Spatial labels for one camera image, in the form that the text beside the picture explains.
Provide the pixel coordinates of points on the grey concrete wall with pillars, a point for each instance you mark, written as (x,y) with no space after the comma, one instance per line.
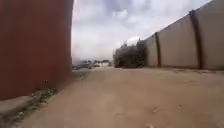
(178,45)

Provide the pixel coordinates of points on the dark green tree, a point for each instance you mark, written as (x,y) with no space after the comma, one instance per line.
(130,56)

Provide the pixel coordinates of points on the brown dirt road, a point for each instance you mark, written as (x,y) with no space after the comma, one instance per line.
(126,96)

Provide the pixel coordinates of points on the red metal wall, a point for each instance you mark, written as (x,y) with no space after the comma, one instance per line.
(33,43)

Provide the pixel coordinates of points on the group of distant vehicles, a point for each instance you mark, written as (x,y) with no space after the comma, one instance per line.
(87,64)

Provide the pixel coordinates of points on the grey concrete kerb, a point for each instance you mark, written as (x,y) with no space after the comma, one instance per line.
(11,105)

